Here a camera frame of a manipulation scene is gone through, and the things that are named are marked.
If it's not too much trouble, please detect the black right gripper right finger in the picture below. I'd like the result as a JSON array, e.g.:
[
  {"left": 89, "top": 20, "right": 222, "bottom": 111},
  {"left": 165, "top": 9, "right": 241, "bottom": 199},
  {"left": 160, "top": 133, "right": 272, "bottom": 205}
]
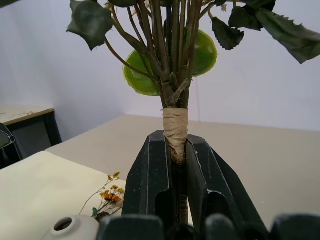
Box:
[{"left": 185, "top": 134, "right": 270, "bottom": 233}]

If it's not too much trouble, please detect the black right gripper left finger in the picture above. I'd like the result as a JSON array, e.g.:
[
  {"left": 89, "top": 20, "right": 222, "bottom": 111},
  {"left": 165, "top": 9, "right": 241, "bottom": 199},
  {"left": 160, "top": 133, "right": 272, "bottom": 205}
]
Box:
[{"left": 121, "top": 130, "right": 173, "bottom": 226}]

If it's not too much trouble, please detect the green leafy flower bouquet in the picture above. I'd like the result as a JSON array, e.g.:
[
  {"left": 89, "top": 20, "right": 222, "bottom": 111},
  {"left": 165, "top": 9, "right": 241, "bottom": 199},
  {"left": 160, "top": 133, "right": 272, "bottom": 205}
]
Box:
[{"left": 66, "top": 0, "right": 320, "bottom": 227}]

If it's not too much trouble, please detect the orange yellow flower bouquet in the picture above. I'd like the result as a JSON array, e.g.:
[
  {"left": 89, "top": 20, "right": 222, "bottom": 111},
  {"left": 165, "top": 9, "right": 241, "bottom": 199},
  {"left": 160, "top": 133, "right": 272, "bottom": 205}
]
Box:
[{"left": 78, "top": 171, "right": 125, "bottom": 222}]

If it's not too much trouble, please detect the white ceramic vase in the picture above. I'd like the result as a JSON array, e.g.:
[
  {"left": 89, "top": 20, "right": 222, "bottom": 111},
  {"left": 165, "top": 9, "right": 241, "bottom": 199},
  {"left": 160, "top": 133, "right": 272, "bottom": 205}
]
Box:
[{"left": 41, "top": 214, "right": 101, "bottom": 240}]

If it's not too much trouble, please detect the cream table mat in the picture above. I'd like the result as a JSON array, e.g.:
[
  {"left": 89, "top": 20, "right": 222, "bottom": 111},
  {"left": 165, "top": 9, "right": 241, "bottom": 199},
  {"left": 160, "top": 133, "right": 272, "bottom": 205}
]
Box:
[{"left": 0, "top": 150, "right": 127, "bottom": 240}]

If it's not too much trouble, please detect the wooden side table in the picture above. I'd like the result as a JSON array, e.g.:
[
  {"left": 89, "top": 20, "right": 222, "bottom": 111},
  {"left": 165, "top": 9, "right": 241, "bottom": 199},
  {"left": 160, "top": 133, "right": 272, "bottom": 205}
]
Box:
[{"left": 0, "top": 104, "right": 63, "bottom": 161}]

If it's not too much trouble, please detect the dark chair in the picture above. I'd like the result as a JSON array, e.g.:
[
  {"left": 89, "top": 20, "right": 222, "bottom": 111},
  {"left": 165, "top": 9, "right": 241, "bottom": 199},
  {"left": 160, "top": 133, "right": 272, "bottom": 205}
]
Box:
[{"left": 0, "top": 122, "right": 24, "bottom": 169}]

